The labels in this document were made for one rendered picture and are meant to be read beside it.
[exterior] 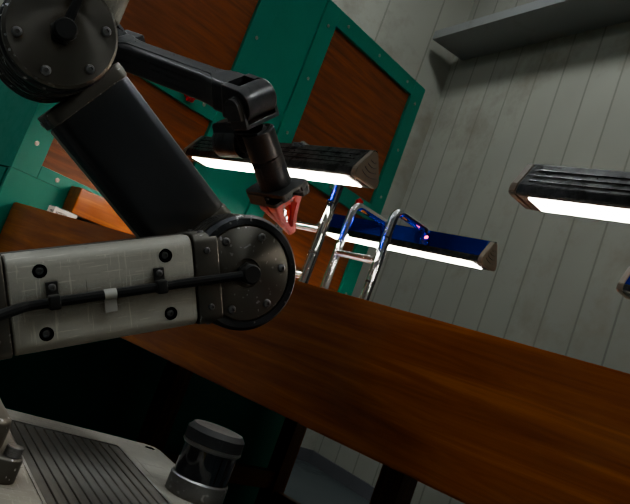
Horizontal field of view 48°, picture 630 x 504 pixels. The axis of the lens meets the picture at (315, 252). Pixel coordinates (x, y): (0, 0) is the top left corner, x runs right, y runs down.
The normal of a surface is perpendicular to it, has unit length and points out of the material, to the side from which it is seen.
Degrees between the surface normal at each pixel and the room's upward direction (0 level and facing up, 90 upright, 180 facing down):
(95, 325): 89
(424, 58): 90
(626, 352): 90
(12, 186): 90
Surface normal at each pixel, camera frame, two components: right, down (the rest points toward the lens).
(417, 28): 0.51, 0.07
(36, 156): 0.70, 0.16
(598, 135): -0.79, -0.36
